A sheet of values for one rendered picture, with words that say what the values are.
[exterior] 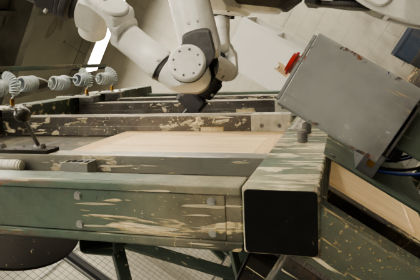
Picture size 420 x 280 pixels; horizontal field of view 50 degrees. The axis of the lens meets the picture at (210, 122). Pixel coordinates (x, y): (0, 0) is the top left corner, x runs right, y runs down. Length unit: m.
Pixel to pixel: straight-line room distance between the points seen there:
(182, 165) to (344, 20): 5.63
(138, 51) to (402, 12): 0.60
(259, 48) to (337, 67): 4.60
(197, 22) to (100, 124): 0.78
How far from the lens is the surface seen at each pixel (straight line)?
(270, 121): 1.44
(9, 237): 2.19
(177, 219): 0.77
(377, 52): 6.53
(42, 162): 1.18
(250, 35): 5.27
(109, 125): 1.63
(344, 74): 0.67
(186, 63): 0.92
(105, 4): 1.01
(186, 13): 0.98
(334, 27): 6.53
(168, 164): 1.02
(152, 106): 2.12
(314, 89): 0.67
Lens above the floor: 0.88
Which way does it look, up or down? 10 degrees up
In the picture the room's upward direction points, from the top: 58 degrees counter-clockwise
